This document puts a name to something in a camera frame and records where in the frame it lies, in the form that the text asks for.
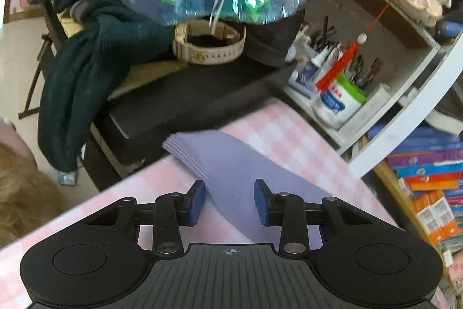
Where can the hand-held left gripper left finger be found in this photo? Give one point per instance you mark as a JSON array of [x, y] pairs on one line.
[[195, 194]]

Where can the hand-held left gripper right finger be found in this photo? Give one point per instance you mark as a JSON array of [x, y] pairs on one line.
[[261, 198]]

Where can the lavender cloth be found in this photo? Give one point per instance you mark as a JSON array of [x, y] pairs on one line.
[[238, 171]]

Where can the pink checkered tablecloth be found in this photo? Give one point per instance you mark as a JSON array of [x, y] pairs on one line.
[[282, 149]]

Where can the white jar with green lid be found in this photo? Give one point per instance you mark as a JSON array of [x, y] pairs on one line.
[[338, 101]]

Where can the white glue bottle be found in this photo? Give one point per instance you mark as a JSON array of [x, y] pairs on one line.
[[307, 72]]

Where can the cream wristwatch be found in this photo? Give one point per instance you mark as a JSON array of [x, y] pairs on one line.
[[209, 42]]

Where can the dark green knitted sweater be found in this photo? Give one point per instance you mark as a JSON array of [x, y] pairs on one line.
[[97, 70]]

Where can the red tassel ornament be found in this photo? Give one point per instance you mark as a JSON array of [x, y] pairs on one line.
[[342, 57]]

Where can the stack of colourful books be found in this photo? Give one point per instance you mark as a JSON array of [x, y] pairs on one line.
[[428, 178]]

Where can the fluffy tan fur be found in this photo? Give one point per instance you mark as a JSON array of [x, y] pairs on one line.
[[25, 193]]

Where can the pen holder with pens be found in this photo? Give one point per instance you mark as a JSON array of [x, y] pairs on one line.
[[327, 41]]

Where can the white shelf unit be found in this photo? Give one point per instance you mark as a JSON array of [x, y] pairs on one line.
[[390, 59]]

